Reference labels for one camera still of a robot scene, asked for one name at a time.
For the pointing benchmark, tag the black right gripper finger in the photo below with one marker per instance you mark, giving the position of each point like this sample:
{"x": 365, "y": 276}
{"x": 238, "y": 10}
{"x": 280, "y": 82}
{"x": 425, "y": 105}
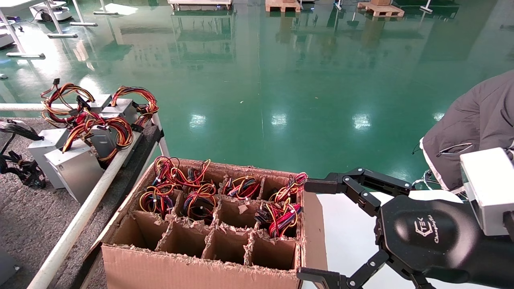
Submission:
{"x": 321, "y": 186}
{"x": 317, "y": 277}

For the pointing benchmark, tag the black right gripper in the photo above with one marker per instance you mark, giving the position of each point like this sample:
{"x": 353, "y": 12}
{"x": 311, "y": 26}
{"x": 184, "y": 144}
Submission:
{"x": 441, "y": 241}

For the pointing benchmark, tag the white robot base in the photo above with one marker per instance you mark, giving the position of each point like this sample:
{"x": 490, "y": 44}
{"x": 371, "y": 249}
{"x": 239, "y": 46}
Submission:
{"x": 5, "y": 40}

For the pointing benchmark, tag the cardboard box with dividers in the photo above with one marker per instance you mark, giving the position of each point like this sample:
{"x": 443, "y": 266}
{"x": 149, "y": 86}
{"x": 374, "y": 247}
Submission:
{"x": 180, "y": 273}

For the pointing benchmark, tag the cardboard box on pallet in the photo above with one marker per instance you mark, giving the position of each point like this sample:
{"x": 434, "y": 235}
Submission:
{"x": 380, "y": 2}

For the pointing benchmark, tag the person in grey jacket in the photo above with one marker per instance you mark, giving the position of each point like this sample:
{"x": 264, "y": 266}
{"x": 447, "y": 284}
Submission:
{"x": 474, "y": 120}

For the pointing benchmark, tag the wooden pallet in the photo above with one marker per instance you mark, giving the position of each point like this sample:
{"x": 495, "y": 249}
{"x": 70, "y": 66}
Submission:
{"x": 381, "y": 10}
{"x": 283, "y": 6}

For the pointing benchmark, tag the white table leg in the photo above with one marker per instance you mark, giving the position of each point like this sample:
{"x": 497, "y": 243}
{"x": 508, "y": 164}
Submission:
{"x": 426, "y": 9}

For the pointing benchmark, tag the pale wooden platform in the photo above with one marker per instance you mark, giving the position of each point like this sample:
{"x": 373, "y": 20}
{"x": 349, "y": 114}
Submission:
{"x": 200, "y": 3}

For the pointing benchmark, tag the white workbench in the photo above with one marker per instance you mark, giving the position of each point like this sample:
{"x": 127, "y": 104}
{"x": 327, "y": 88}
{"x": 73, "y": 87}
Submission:
{"x": 84, "y": 24}
{"x": 26, "y": 55}

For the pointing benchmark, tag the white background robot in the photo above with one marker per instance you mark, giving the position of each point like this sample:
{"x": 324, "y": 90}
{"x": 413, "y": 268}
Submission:
{"x": 52, "y": 10}

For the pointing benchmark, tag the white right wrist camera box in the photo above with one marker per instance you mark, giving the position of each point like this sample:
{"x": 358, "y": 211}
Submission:
{"x": 490, "y": 188}

